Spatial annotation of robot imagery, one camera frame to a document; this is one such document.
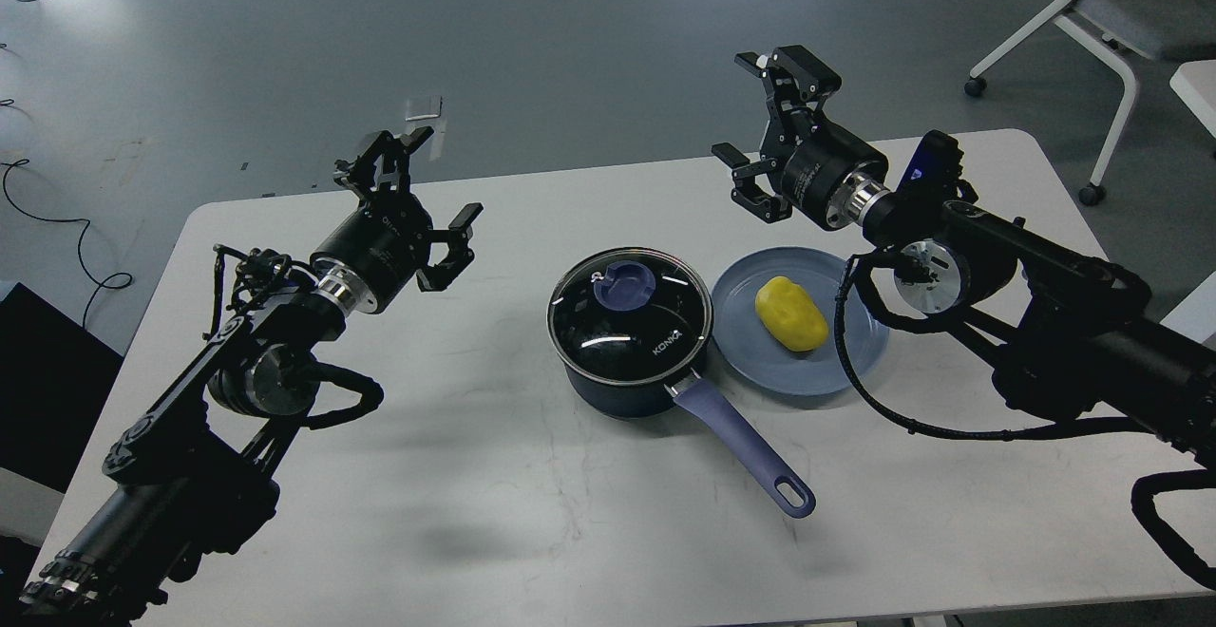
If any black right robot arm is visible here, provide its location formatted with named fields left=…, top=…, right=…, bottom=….
left=713, top=46, right=1215, bottom=589

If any yellow potato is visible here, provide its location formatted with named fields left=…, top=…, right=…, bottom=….
left=754, top=275, right=829, bottom=354

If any blue round plate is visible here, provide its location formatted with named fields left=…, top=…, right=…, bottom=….
left=713, top=245, right=851, bottom=397

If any white grey office chair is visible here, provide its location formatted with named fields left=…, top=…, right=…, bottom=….
left=963, top=0, right=1215, bottom=207

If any dark blue saucepan purple handle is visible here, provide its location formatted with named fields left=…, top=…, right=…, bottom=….
left=547, top=245, right=818, bottom=520

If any black cable on floor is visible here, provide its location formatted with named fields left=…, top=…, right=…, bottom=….
left=0, top=160, right=135, bottom=332

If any white table at right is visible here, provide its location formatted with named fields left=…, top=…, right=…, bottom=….
left=1169, top=60, right=1215, bottom=139

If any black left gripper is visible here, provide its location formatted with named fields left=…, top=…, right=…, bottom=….
left=310, top=126, right=484, bottom=315

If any glass pot lid blue knob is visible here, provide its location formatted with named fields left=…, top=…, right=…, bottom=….
left=547, top=245, right=714, bottom=386

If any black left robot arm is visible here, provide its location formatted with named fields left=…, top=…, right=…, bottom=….
left=2, top=125, right=483, bottom=626

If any black box at left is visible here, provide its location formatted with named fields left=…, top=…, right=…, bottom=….
left=1, top=281, right=124, bottom=493

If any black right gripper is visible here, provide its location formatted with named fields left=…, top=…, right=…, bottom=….
left=713, top=46, right=886, bottom=232

